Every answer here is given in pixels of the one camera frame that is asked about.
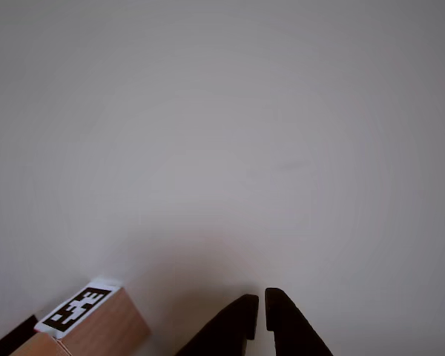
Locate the green-topped wooden cube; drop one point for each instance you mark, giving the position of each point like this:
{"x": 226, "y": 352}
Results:
{"x": 104, "y": 326}

